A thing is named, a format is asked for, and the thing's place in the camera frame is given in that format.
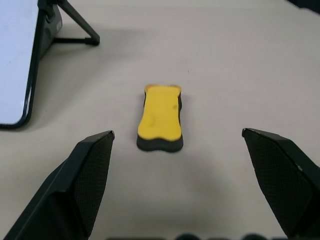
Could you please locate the yellow and black eraser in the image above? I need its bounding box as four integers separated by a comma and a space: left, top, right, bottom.
136, 84, 185, 153

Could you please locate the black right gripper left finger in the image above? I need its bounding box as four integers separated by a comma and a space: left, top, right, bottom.
0, 130, 116, 240

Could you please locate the black-framed whiteboard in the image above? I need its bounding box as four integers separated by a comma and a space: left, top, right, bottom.
0, 0, 45, 130

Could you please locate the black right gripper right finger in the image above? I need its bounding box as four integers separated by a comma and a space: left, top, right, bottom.
241, 127, 320, 240

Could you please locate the black whiteboard stand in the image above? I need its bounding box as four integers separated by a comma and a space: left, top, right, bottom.
38, 0, 101, 56

